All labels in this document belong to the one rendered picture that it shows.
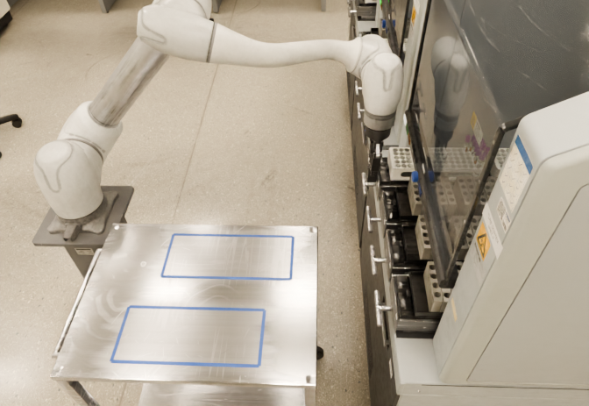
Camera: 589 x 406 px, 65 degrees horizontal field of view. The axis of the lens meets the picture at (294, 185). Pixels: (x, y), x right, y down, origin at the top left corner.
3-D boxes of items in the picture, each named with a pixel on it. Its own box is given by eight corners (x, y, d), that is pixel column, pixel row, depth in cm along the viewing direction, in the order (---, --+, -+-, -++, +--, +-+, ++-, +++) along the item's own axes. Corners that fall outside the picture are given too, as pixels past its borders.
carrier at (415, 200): (419, 218, 134) (422, 204, 129) (412, 218, 134) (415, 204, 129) (413, 189, 142) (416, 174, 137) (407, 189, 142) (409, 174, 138)
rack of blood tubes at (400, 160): (478, 161, 152) (483, 147, 148) (486, 183, 145) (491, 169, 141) (386, 161, 153) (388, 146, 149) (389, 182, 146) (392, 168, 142)
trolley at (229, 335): (323, 352, 191) (329, 225, 133) (323, 483, 159) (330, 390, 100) (163, 348, 194) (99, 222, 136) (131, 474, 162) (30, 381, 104)
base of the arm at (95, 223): (41, 244, 146) (34, 232, 142) (68, 192, 162) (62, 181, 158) (98, 245, 145) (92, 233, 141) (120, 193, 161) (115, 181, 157)
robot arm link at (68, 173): (45, 221, 145) (13, 170, 129) (64, 180, 158) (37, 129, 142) (97, 219, 145) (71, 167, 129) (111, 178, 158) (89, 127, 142)
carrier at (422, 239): (428, 262, 123) (432, 248, 119) (420, 262, 123) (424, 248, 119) (422, 228, 131) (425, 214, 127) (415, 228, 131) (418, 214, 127)
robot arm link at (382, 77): (403, 117, 128) (394, 89, 137) (411, 67, 117) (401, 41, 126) (364, 118, 128) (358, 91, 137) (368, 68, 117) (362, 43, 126)
